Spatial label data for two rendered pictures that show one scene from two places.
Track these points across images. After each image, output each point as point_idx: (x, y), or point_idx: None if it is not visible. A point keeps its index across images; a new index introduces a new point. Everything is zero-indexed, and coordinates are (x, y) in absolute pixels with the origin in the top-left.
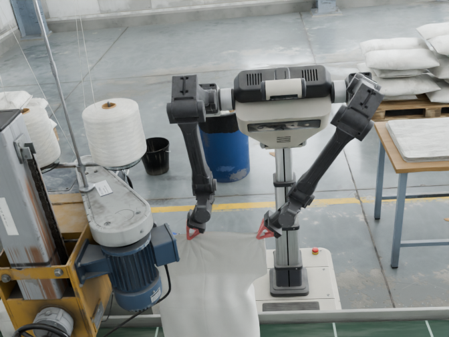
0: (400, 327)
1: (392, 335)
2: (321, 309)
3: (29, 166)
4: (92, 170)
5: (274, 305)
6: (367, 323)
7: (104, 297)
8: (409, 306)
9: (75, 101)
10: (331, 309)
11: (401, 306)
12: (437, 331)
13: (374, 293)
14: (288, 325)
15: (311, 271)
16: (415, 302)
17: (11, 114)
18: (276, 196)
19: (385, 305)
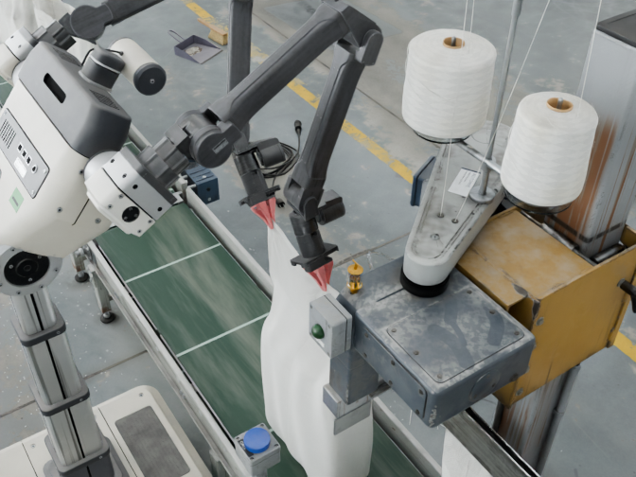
0: (149, 298)
1: (166, 301)
2: (130, 412)
3: None
4: (443, 220)
5: (150, 472)
6: (158, 326)
7: None
8: (19, 388)
9: None
10: (164, 354)
11: (23, 397)
12: (139, 270)
13: (2, 435)
14: (210, 397)
15: (44, 460)
16: (8, 385)
17: (612, 18)
18: (68, 346)
19: (27, 415)
